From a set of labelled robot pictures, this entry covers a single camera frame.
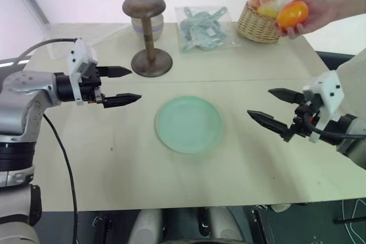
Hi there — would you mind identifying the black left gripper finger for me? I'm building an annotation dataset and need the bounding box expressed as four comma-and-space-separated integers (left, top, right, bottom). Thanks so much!
102, 93, 143, 109
96, 66, 133, 79

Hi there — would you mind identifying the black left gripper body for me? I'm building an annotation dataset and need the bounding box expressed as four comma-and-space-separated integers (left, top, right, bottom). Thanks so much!
76, 65, 105, 105

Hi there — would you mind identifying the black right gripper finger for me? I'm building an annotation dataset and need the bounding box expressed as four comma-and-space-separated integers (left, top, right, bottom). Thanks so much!
268, 87, 305, 105
246, 109, 289, 136

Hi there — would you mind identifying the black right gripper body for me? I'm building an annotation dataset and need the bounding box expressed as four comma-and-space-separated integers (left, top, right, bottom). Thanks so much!
281, 99, 316, 142

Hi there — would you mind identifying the orange yellow mango fruit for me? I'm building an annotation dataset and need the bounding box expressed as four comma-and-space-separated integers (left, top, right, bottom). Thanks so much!
276, 0, 311, 31

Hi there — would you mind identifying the pale green round plate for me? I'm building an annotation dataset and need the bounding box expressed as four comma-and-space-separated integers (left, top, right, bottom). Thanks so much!
154, 95, 225, 155

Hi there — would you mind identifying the person's bare hand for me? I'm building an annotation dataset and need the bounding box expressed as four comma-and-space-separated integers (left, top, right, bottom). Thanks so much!
276, 0, 341, 39

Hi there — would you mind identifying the dark wooden mushroom stand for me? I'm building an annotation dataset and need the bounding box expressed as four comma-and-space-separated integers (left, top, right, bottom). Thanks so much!
122, 0, 174, 78

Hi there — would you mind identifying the white jar with purple band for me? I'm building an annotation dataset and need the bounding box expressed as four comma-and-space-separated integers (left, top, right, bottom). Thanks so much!
130, 12, 165, 42

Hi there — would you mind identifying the woven wicker basket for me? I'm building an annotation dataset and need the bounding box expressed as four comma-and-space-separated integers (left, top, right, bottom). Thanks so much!
237, 0, 306, 44

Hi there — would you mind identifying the clear bag of teal parts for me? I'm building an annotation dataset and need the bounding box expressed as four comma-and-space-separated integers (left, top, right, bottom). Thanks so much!
174, 5, 241, 54

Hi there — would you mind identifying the dark green floor mat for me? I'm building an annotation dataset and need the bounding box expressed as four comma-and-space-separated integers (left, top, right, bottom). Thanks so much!
251, 197, 366, 244

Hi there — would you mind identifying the pale grey rounded robot leg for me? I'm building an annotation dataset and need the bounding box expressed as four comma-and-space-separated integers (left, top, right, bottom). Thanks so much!
205, 206, 247, 244
133, 208, 164, 244

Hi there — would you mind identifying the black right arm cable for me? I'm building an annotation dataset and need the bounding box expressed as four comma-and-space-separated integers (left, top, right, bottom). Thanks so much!
303, 111, 366, 139

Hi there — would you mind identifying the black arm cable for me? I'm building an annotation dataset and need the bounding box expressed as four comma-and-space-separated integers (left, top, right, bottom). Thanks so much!
42, 114, 79, 244
303, 111, 366, 139

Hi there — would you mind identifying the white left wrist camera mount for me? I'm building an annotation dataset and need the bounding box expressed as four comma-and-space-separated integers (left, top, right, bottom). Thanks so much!
66, 38, 100, 106

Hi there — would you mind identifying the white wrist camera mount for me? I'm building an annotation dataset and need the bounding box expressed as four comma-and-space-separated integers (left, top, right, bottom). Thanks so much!
66, 38, 100, 106
302, 70, 344, 143

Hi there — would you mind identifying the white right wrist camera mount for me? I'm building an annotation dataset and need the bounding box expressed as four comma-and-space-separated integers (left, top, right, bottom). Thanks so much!
302, 70, 344, 143

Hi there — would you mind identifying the grey left arm cable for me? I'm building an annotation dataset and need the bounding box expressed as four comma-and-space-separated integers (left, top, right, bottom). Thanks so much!
17, 38, 78, 59

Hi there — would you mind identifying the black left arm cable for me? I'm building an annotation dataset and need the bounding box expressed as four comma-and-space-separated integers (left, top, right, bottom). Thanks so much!
42, 114, 79, 244

